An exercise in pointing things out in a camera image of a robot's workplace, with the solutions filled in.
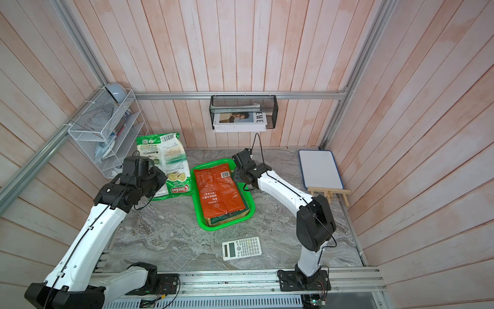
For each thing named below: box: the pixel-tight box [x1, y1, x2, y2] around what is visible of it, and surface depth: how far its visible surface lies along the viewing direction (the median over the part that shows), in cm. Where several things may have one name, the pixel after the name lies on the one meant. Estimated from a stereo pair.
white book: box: [210, 103, 268, 133], surface depth 95 cm
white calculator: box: [221, 236, 262, 261], surface depth 83 cm
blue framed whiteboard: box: [298, 149, 345, 190], surface depth 111 cm
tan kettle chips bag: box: [204, 209, 251, 227], surface depth 88 cm
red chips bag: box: [193, 163, 247, 219], surface depth 95 cm
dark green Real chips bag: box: [210, 207, 250, 225], surface depth 90 cm
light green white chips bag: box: [136, 132, 195, 201], surface depth 79 cm
